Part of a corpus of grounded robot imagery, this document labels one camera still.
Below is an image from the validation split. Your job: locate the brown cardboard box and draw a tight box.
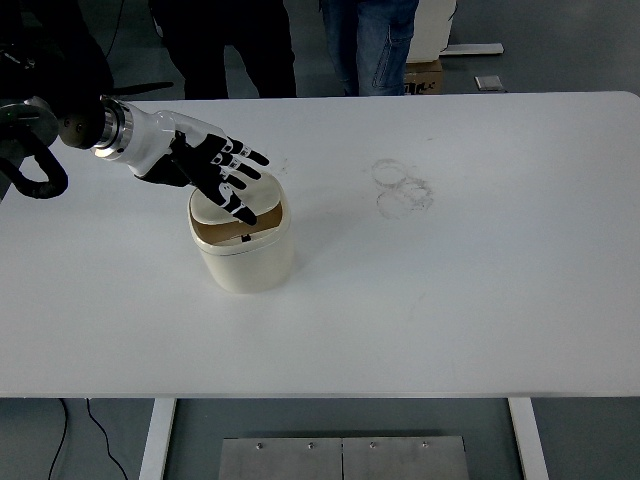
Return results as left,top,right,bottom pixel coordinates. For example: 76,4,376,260
403,58,446,96

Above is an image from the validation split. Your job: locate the thin black hanging cable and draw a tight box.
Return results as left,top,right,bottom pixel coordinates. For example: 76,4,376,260
103,0,126,57

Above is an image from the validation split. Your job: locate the black floor cable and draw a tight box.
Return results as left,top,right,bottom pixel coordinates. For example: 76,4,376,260
85,398,129,480
48,398,69,480

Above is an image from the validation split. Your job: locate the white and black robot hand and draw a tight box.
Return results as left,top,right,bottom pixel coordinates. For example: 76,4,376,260
121,107,271,228

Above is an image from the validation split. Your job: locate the white foam box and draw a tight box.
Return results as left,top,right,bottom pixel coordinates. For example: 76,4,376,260
405,0,459,64

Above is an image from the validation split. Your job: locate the person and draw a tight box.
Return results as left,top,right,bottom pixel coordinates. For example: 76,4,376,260
319,0,421,98
0,0,116,99
148,0,299,100

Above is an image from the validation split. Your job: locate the white table leg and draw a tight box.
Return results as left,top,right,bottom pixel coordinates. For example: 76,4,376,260
138,398,178,480
508,398,551,480

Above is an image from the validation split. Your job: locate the grey metal plate with screws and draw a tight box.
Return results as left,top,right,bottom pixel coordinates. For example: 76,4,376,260
342,436,470,480
218,436,344,480

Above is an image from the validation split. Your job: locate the white table foot bar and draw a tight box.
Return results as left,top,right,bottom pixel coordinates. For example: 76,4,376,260
441,43,505,57

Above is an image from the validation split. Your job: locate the cream trash bin with lid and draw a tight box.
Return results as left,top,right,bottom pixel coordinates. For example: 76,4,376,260
187,172,296,295

